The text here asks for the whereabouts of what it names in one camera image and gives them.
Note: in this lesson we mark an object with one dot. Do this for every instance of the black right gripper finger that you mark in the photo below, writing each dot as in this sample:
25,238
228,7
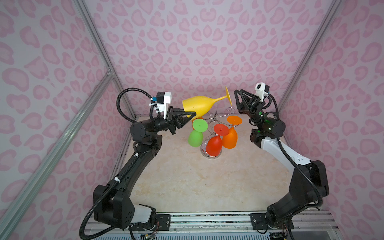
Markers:
244,101
239,101

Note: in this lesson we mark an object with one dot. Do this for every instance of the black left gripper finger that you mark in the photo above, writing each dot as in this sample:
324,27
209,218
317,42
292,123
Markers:
180,121
177,112

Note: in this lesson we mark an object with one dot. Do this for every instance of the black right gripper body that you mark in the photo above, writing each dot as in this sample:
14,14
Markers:
259,114

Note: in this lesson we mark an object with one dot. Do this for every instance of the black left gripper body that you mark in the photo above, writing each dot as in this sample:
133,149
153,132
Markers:
168,126

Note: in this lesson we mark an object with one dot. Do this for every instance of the yellow plastic wine glass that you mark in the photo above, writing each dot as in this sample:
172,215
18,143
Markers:
201,104

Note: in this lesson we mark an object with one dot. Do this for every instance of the red plastic wine glass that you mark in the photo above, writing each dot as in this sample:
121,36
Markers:
214,145

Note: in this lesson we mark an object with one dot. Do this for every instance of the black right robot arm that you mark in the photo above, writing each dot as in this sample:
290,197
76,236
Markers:
309,183

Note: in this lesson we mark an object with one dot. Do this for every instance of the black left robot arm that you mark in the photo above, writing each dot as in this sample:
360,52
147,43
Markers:
112,203

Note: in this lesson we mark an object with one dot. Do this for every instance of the green plastic wine glass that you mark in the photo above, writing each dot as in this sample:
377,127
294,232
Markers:
197,135

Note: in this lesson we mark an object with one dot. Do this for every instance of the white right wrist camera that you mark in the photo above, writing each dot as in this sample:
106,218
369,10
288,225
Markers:
262,91

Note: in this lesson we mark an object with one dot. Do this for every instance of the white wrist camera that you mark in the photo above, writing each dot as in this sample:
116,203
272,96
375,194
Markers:
159,104
262,91

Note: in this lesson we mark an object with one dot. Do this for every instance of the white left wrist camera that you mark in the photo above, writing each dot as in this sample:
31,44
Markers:
159,104

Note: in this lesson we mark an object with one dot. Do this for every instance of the chrome wire wine glass rack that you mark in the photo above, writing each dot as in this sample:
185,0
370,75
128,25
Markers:
212,120

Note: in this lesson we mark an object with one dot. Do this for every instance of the aluminium frame post back right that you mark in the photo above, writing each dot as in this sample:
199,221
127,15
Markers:
327,20

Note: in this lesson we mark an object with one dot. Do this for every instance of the aluminium frame post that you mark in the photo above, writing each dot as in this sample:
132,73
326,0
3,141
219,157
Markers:
102,57
327,20

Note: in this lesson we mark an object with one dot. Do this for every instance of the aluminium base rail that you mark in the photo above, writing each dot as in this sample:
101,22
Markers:
308,225

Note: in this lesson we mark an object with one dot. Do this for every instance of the aluminium frame post back left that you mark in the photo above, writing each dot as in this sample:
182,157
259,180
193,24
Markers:
102,57

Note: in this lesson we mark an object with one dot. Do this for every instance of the aluminium frame strut left diagonal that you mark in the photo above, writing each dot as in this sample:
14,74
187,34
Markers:
21,204

